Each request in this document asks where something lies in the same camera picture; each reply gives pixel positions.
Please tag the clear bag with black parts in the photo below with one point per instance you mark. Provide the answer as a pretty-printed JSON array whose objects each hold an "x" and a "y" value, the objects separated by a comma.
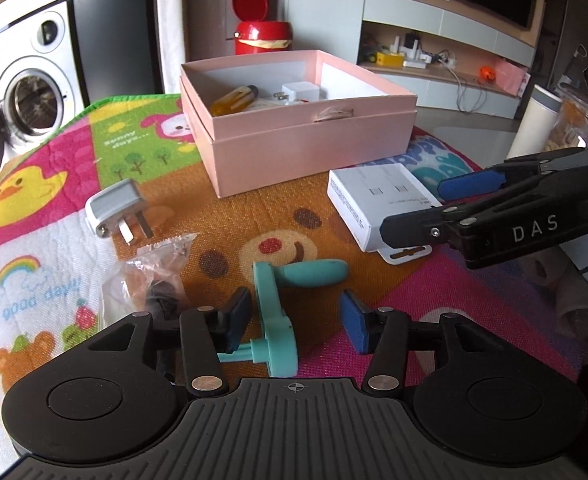
[{"x": 139, "y": 270}]

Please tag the white box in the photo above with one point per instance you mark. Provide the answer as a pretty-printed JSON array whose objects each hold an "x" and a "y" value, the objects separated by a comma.
[{"x": 373, "y": 200}]

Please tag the orange ball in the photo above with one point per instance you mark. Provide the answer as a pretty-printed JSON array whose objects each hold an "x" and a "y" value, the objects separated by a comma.
[{"x": 487, "y": 73}]

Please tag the person's right hand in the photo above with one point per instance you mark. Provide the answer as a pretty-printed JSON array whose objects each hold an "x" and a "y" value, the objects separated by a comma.
[{"x": 581, "y": 300}]

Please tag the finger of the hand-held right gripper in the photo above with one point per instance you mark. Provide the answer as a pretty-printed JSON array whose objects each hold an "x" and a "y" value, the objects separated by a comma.
[
  {"x": 468, "y": 185},
  {"x": 408, "y": 230}
]

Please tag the yellow bottle with red label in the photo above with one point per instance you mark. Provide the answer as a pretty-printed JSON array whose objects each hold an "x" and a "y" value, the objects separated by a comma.
[{"x": 234, "y": 100}]

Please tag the white plastic tab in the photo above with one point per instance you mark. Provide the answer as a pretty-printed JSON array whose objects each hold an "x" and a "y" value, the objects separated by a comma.
[{"x": 403, "y": 256}]

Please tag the white charging dock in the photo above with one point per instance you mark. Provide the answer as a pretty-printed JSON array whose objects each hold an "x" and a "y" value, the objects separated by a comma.
[{"x": 413, "y": 50}]

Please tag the white washing machine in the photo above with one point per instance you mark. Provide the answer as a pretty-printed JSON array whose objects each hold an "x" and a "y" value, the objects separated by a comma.
[{"x": 29, "y": 60}]

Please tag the dark tall panel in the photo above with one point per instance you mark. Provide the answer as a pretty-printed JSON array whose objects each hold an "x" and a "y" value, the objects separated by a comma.
[{"x": 119, "y": 25}]

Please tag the grey three-prong plug adapter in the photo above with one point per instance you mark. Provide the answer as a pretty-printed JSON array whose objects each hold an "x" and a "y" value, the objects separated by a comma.
[{"x": 109, "y": 202}]

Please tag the pink paper bag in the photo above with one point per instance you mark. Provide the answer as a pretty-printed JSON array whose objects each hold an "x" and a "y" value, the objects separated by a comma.
[{"x": 512, "y": 77}]

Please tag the pink cardboard box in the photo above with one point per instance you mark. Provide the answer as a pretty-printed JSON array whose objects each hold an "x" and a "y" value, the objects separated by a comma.
[{"x": 274, "y": 160}]

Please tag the yellow toy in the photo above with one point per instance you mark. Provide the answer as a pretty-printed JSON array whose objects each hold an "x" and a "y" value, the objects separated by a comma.
[{"x": 389, "y": 59}]

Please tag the white cylindrical flask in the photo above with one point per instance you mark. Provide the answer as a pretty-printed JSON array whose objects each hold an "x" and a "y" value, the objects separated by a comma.
[{"x": 533, "y": 120}]

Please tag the clear snack jar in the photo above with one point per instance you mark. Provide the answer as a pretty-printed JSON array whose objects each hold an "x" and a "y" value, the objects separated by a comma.
[{"x": 573, "y": 125}]

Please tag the white two-prong charger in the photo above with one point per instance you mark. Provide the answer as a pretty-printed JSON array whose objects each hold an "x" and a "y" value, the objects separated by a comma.
[{"x": 301, "y": 92}]

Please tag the colourful cartoon play mat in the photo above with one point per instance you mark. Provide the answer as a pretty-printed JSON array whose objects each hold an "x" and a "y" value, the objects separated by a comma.
[{"x": 314, "y": 230}]

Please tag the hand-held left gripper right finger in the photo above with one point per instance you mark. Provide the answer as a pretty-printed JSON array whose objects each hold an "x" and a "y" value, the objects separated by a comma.
[{"x": 356, "y": 325}]

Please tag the grey and wood television cabinet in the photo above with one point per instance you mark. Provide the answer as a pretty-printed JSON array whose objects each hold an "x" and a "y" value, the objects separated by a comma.
[{"x": 398, "y": 10}]

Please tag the red flip-lid container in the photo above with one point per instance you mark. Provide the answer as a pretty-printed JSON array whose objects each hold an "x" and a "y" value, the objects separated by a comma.
[{"x": 261, "y": 30}]

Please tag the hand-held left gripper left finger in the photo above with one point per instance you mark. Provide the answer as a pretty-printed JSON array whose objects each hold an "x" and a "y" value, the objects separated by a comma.
[{"x": 236, "y": 320}]

